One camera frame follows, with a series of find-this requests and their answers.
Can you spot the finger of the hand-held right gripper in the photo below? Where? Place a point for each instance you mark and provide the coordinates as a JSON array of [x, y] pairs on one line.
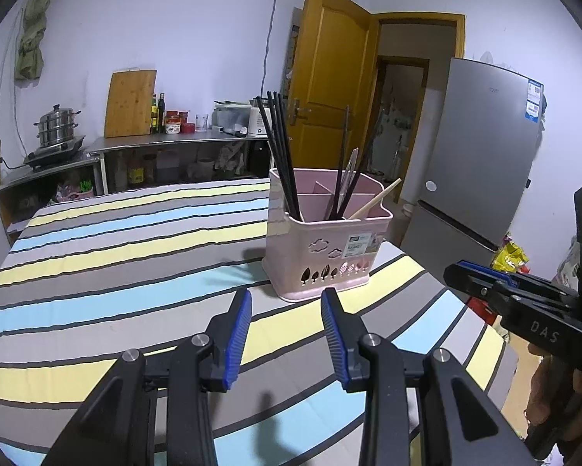
[[490, 273], [470, 284]]

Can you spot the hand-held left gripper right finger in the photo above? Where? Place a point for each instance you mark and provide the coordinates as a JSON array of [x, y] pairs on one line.
[[332, 335]]

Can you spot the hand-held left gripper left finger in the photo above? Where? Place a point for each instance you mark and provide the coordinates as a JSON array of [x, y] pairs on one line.
[[240, 335]]

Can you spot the pink utensil basket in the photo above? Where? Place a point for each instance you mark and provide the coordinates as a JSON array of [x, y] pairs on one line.
[[310, 242]]

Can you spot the wooden chopstick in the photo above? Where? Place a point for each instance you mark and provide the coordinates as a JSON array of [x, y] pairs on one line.
[[375, 199]]

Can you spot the thin grey metal utensil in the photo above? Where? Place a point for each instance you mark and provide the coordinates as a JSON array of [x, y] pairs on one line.
[[353, 160]]

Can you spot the yellow snack packet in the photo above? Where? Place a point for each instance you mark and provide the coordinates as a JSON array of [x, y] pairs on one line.
[[509, 257]]

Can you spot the red cardboard box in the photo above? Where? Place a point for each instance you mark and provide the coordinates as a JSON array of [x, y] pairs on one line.
[[480, 310]]

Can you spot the silver refrigerator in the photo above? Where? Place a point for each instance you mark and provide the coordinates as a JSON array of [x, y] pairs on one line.
[[475, 155]]

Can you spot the striped tablecloth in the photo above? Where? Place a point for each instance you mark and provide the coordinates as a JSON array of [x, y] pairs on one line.
[[101, 276]]

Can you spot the yellow-labelled bottle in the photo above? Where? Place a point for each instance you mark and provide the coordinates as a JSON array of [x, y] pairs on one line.
[[135, 172]]

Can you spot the white electric kettle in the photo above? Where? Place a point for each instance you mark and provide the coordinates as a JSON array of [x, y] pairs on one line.
[[257, 124]]

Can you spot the small red jar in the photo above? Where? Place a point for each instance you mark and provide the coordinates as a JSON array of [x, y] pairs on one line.
[[188, 129]]

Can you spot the clear drinking glass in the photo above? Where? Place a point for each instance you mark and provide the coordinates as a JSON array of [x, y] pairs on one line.
[[202, 124]]

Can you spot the small pink storage basket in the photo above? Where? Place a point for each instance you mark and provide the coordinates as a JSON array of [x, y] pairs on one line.
[[75, 195]]

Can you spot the tall steel kitchen table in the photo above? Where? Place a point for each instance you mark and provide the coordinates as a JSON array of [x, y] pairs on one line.
[[140, 141]]

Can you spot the red-lidded sauce jar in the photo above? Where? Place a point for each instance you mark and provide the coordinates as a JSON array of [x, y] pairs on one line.
[[173, 124]]

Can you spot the dark sauce bottle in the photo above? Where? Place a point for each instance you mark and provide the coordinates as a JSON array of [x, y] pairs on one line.
[[161, 114]]

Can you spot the green oil bottle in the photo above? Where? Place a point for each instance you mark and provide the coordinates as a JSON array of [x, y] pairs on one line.
[[153, 116]]

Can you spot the low steel kitchen table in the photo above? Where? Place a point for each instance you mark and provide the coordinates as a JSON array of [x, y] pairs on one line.
[[43, 174]]

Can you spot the wooden cutting board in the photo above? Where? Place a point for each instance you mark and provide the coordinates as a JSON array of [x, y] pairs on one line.
[[130, 104]]

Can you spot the black induction cooker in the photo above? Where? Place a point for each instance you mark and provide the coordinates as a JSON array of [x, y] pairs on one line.
[[53, 155]]

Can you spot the yellow wooden door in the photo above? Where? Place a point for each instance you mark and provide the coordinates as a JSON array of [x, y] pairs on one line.
[[329, 58]]

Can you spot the steel steamer pot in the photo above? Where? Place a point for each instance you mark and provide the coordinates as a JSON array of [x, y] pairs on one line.
[[58, 128]]

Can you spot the green hanging cloth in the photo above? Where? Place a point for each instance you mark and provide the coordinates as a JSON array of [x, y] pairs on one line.
[[31, 48]]

